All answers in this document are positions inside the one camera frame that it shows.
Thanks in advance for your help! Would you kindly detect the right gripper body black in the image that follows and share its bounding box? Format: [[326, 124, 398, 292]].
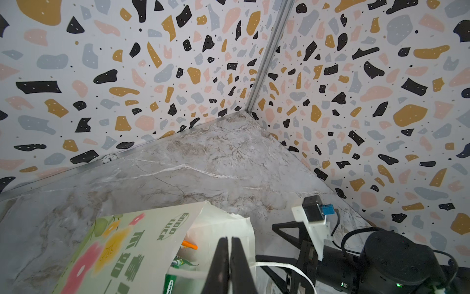
[[256, 221, 360, 294]]

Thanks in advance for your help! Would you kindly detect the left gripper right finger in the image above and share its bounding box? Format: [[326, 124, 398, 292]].
[[230, 237, 257, 294]]

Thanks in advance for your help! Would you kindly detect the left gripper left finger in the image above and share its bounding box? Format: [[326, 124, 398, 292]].
[[201, 237, 230, 294]]

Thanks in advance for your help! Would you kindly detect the white paper bag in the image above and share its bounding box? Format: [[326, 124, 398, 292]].
[[53, 202, 257, 294]]

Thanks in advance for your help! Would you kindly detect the pink orange Fox's candy bag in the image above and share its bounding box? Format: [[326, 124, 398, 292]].
[[181, 240, 198, 250]]

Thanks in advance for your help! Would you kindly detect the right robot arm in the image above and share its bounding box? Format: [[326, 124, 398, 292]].
[[256, 221, 470, 294]]

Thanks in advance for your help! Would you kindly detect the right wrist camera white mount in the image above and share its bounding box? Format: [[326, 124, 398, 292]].
[[291, 195, 335, 262]]

